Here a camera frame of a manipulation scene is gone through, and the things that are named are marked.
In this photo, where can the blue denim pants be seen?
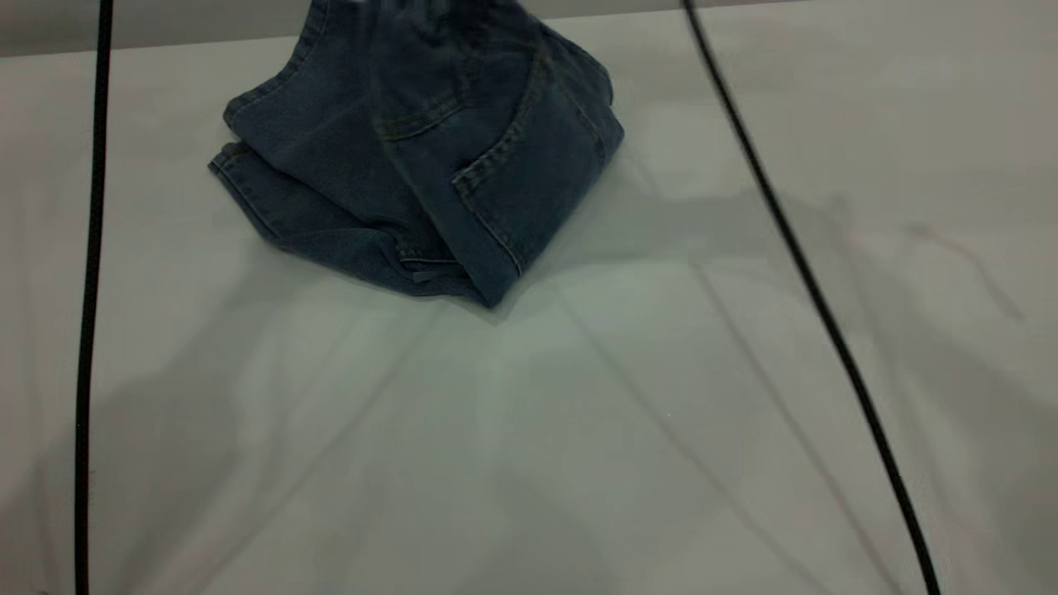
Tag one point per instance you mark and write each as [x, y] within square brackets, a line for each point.
[496, 165]

